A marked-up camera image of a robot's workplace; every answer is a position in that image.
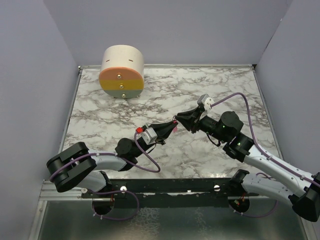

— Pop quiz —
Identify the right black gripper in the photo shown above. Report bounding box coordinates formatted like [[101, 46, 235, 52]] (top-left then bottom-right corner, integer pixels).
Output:
[[175, 106, 228, 143]]

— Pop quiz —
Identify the pink keyring tag with ring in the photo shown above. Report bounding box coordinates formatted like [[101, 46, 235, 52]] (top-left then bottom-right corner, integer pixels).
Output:
[[172, 120, 179, 133]]

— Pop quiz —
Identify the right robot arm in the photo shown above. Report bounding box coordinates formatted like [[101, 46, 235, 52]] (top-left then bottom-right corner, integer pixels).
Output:
[[175, 107, 320, 222]]

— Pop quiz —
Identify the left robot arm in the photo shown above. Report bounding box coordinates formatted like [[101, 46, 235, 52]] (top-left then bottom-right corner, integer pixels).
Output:
[[46, 120, 178, 198]]

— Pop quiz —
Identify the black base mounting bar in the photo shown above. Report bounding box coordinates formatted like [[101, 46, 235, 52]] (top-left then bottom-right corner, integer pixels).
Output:
[[81, 178, 257, 209]]

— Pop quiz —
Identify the round pastel drawer cabinet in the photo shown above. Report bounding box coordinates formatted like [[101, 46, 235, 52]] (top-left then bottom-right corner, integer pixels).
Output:
[[98, 45, 144, 99]]

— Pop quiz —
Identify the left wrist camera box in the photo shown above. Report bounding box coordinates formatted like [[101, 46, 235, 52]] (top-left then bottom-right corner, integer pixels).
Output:
[[136, 127, 158, 145]]

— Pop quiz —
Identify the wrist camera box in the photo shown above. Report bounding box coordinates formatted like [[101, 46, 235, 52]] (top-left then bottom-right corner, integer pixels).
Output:
[[197, 94, 215, 112], [136, 127, 158, 145]]

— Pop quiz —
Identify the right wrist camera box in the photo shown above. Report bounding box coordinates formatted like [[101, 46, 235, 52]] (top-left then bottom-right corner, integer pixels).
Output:
[[197, 94, 215, 112]]

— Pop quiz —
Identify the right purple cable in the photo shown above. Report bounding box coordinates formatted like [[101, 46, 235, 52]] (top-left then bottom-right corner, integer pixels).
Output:
[[211, 92, 320, 218]]

